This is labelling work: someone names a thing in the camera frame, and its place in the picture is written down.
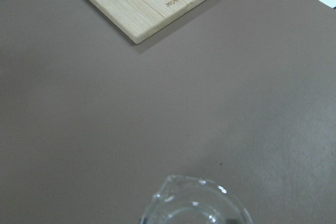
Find clear glass measuring beaker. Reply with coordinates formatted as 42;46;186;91
139;175;253;223

